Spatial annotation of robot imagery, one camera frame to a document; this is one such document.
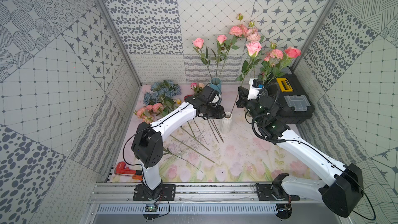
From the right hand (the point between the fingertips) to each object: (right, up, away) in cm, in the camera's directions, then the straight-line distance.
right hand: (238, 89), depth 73 cm
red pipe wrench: (-60, -41, +6) cm, 73 cm away
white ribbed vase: (-4, -18, +10) cm, 21 cm away
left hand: (-4, -14, +7) cm, 16 cm away
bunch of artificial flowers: (-48, -2, +38) cm, 61 cm away
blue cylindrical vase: (-9, +5, +22) cm, 25 cm away
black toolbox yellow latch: (+36, -8, +13) cm, 39 cm away
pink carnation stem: (-37, -35, +12) cm, 52 cm away
